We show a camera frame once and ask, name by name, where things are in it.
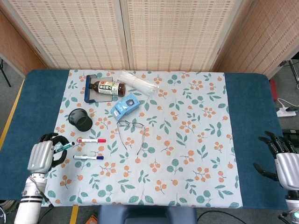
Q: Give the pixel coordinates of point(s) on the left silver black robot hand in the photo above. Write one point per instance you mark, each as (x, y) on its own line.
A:
(39, 156)

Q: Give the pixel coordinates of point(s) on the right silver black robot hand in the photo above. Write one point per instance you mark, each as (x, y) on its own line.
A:
(288, 170)

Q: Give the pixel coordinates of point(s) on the teal pen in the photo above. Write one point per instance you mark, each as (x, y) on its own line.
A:
(65, 146)

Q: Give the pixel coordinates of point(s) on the blue capped whiteboard marker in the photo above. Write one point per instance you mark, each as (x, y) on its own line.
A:
(87, 157)

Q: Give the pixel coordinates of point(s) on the red capped whiteboard marker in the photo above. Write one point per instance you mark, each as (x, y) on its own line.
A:
(91, 140)

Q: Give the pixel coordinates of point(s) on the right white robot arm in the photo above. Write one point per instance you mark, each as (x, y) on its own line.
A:
(292, 203)

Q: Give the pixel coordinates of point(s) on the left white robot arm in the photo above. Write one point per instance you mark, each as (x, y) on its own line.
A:
(30, 200)

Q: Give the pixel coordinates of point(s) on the black pen cup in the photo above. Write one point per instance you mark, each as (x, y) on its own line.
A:
(83, 123)

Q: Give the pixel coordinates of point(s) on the black box device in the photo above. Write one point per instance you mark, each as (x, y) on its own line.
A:
(290, 135)

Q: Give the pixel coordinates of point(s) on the dark blue table cover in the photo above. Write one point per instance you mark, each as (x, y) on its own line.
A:
(28, 112)

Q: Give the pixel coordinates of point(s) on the white power strip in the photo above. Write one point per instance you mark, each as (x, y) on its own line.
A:
(286, 114)

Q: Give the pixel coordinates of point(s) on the blue grey tray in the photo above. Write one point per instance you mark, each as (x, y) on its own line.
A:
(88, 93)

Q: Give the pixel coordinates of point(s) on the red flat floor item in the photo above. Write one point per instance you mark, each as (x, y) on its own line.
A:
(273, 91)

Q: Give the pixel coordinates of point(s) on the orange floor item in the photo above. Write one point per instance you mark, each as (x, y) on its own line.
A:
(93, 219)

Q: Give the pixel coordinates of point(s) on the black tripod leg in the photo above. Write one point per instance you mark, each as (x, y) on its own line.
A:
(4, 74)

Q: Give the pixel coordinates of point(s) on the brown tea bottle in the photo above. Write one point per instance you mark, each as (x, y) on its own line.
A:
(107, 87)

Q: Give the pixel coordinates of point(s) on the light blue cardboard box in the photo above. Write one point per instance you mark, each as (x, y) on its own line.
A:
(126, 106)

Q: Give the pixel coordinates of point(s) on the grey stand with black clamp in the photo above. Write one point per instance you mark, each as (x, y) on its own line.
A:
(294, 70)

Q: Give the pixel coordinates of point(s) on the narrow orange woven screen panel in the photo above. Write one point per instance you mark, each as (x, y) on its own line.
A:
(14, 49)

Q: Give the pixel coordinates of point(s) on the dark blue chair seat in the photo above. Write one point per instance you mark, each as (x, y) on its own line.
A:
(144, 214)

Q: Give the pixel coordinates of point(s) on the clear plastic straw bag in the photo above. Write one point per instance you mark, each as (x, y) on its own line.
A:
(137, 82)

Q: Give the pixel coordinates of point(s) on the floral fruit print tablecloth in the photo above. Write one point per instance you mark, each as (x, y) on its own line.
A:
(163, 163)

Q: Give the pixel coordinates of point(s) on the wide woven screen panel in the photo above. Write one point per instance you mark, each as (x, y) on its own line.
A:
(74, 32)
(177, 32)

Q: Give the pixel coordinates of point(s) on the angled woven screen panel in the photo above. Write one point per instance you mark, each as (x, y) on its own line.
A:
(264, 37)

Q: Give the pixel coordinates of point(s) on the thin metal frame eyeglasses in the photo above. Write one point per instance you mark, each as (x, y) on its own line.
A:
(123, 123)

